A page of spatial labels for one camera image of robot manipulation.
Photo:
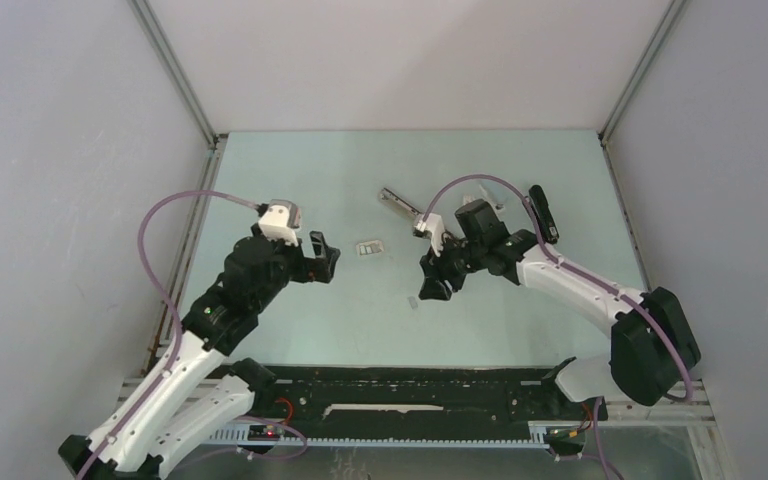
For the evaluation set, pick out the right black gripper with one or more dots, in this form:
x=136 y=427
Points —
x=433 y=286

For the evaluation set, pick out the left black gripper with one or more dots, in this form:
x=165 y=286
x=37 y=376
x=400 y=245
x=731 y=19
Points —
x=314 y=269

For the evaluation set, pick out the beige black long stapler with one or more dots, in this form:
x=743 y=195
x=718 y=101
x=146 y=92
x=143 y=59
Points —
x=399 y=205

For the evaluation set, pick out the light blue stapler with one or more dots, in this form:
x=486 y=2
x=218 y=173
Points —
x=491 y=195

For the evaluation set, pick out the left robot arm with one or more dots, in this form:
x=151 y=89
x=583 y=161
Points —
x=154 y=429

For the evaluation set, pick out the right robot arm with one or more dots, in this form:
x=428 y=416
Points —
x=652 y=347

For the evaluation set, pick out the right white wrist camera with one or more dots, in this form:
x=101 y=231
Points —
x=430 y=226

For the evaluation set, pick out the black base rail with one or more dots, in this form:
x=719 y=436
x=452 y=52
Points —
x=418 y=404

